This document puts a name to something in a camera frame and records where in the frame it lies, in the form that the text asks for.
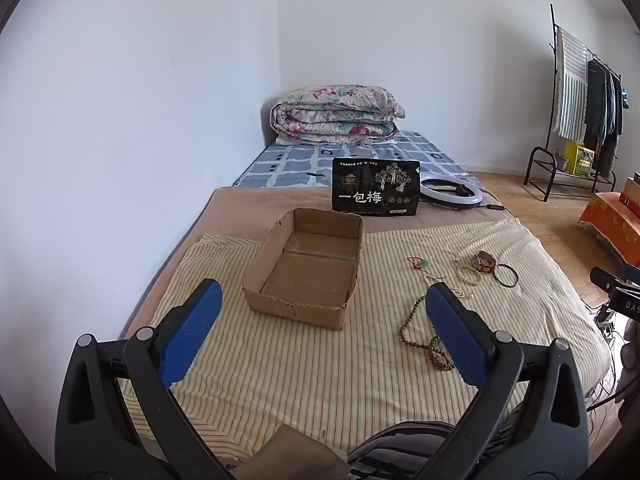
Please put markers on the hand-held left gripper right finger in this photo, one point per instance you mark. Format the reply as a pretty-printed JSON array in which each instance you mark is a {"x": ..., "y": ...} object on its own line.
[{"x": 452, "y": 325}]

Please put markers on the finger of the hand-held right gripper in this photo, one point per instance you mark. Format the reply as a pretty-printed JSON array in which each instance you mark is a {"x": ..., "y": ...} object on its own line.
[{"x": 607, "y": 277}]

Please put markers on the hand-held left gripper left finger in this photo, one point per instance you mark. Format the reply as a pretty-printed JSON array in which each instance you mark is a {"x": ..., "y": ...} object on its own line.
[{"x": 200, "y": 320}]

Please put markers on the white small bead strand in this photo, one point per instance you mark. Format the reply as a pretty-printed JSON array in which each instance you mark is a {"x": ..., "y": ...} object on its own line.
[{"x": 457, "y": 291}]

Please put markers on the black bangle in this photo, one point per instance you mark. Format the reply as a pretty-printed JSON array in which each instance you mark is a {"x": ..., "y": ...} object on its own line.
[{"x": 505, "y": 264}]

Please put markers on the brown cardboard box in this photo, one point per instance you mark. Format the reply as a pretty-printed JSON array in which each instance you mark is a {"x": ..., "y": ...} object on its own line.
[{"x": 300, "y": 280}]

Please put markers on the white power strip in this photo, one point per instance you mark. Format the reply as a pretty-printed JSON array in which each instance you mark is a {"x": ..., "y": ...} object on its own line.
[{"x": 605, "y": 319}]

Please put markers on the orange cloth covered box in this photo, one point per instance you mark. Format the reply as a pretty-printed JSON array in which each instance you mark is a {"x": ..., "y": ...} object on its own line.
[{"x": 610, "y": 225}]

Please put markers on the red flat box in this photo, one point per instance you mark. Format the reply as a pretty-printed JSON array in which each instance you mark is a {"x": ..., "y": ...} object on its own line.
[{"x": 631, "y": 201}]

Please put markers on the yellow striped cloth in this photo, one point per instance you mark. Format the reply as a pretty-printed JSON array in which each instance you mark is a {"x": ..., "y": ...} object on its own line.
[{"x": 300, "y": 370}]

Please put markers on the yellow box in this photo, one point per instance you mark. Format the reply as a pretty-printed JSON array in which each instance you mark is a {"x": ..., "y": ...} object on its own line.
[{"x": 580, "y": 160}]

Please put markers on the brown blanket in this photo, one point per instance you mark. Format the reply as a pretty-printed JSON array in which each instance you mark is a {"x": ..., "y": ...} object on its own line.
[{"x": 250, "y": 205}]

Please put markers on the black printed snack bag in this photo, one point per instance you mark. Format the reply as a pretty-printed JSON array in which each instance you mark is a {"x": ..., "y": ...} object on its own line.
[{"x": 375, "y": 190}]

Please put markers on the brown cloth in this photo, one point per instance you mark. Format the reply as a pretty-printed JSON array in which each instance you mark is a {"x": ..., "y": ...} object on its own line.
[{"x": 295, "y": 455}]

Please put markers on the dark hanging clothes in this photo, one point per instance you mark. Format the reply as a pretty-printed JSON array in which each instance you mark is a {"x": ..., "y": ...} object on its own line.
[{"x": 602, "y": 110}]

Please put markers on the grey striped towel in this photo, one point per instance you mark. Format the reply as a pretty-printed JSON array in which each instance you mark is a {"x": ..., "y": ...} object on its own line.
[{"x": 572, "y": 85}]

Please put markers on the black clothes rack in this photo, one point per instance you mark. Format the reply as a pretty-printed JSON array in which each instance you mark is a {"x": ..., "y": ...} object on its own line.
[{"x": 553, "y": 85}]

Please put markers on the folded floral quilt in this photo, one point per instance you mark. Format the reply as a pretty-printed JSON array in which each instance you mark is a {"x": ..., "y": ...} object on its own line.
[{"x": 335, "y": 115}]

